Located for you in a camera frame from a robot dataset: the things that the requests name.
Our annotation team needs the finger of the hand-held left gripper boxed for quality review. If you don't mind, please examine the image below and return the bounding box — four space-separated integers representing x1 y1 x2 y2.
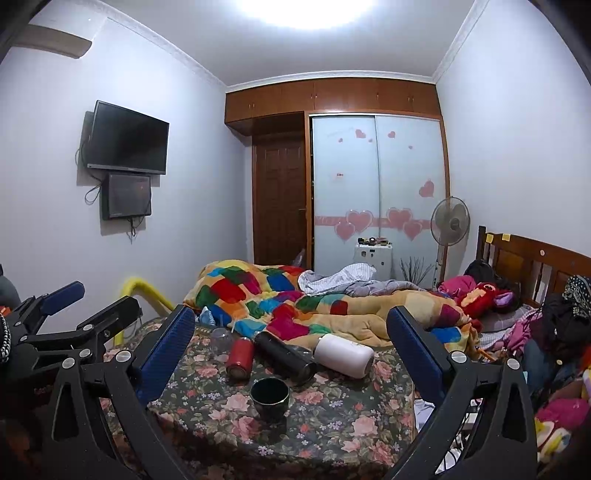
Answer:
18 295 144 365
8 281 86 331

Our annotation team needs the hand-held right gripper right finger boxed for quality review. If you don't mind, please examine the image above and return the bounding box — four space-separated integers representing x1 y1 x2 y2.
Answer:
383 305 540 480

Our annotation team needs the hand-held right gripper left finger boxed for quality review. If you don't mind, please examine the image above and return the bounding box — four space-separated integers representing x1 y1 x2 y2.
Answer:
45 305 197 480

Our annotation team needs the black thermos bottle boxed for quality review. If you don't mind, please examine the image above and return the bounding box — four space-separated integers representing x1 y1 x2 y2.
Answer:
254 331 317 387

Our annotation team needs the white cup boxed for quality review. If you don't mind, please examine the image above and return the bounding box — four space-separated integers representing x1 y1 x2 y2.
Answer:
313 333 376 380

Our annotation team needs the dark green cup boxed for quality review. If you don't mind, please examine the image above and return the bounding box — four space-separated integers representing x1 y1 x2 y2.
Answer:
249 377 291 421

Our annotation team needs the red can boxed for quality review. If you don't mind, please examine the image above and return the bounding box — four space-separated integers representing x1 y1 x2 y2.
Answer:
225 336 256 380

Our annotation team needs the pink cloth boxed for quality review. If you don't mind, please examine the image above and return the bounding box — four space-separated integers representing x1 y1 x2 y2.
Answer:
436 275 477 299

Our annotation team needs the dried twigs bunch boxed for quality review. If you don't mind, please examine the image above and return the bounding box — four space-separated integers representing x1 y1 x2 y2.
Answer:
399 256 435 290

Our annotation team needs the red plush toy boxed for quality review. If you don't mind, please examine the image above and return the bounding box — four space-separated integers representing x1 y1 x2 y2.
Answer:
454 281 521 320

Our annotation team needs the colourful patchwork blanket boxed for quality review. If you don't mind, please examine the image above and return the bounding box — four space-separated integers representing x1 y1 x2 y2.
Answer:
182 260 482 348

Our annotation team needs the white appliance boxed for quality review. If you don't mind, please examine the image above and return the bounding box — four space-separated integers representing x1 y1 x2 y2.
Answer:
353 242 393 281

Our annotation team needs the black bag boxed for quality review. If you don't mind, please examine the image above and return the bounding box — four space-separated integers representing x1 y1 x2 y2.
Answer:
464 259 495 288

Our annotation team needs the floral bed sheet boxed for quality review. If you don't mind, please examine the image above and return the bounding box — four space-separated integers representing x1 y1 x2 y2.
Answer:
100 318 445 480

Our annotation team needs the grey striped cloth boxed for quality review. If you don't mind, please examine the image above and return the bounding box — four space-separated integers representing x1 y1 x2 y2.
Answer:
297 263 426 297

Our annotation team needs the small black monitor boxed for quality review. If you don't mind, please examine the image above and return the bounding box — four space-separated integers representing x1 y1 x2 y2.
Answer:
101 172 153 221

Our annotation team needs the standing fan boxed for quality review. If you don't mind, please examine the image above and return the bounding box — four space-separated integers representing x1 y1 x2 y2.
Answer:
430 196 471 289

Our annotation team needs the pile of clothes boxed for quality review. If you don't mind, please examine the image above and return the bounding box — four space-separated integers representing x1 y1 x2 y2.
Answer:
480 274 591 464

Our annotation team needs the wooden headboard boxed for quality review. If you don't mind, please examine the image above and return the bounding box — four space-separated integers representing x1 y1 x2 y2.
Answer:
475 224 591 311

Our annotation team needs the wardrobe with heart stickers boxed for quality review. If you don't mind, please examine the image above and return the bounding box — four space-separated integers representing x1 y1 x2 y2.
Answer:
308 111 451 283

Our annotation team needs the brown wooden door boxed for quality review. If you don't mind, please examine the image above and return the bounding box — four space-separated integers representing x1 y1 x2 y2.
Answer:
251 131 310 269

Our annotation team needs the wooden overhead cabinet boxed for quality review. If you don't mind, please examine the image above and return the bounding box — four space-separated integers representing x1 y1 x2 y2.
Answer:
224 77 440 136

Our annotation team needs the yellow padded rail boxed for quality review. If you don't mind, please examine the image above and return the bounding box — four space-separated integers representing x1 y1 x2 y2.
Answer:
120 275 175 345

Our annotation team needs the black wall television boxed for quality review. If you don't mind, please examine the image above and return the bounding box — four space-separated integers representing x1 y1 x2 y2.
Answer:
82 99 171 176

